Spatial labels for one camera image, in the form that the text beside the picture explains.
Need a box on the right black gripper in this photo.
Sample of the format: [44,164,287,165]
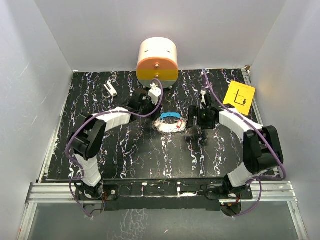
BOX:
[186,105,216,129]

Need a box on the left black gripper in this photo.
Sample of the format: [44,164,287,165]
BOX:
[138,94,162,121]

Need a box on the red tag key bunch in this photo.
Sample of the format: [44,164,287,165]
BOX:
[176,119,183,129]

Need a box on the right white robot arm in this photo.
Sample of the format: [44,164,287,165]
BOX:
[186,94,284,199]

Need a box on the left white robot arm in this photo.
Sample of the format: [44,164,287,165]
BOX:
[65,88,164,200]

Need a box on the white black stapler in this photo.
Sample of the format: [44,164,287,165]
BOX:
[103,81,118,97]

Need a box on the yellow book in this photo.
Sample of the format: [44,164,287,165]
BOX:
[223,81,256,116]

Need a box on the round three-drawer mini cabinet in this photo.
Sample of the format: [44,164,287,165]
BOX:
[136,37,179,89]

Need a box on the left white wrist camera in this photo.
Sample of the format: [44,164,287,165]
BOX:
[147,83,162,105]

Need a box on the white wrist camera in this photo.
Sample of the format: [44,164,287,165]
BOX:
[147,83,162,105]
[200,90,208,109]

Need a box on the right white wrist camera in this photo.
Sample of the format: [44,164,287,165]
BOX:
[200,90,208,109]

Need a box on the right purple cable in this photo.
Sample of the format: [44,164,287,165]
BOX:
[202,69,287,218]

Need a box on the purple cable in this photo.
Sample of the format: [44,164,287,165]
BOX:
[202,69,287,218]
[64,78,165,220]

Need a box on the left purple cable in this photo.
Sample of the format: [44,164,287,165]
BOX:
[64,78,165,220]

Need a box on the aluminium frame rail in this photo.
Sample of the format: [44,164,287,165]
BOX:
[17,181,309,240]

